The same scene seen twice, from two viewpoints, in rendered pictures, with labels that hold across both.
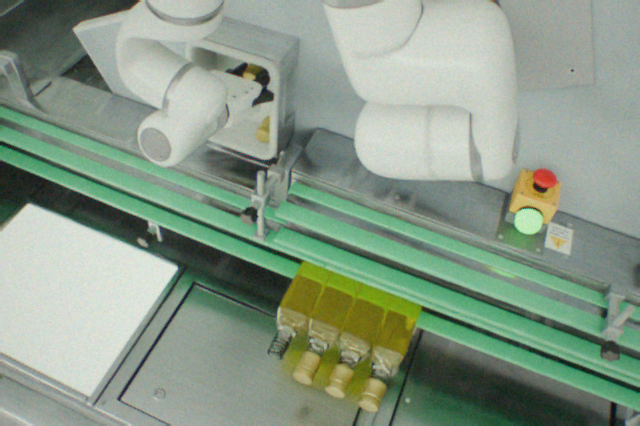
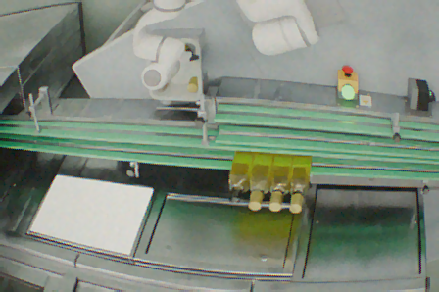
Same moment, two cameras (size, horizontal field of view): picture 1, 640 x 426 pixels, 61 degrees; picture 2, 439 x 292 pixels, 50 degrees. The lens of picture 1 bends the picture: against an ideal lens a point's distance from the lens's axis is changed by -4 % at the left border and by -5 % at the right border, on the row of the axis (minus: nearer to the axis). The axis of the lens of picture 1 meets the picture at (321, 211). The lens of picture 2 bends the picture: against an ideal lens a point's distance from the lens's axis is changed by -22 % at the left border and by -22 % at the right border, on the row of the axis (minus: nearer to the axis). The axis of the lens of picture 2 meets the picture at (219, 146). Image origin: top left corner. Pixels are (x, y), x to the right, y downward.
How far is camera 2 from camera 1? 0.82 m
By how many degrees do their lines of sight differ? 14
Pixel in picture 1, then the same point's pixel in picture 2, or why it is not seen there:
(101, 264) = (107, 196)
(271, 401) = (237, 238)
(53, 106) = (64, 112)
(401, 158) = (274, 41)
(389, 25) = not seen: outside the picture
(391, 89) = (263, 12)
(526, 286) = (357, 123)
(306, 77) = (211, 48)
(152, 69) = (149, 41)
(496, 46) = not seen: outside the picture
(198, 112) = (174, 53)
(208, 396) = (198, 244)
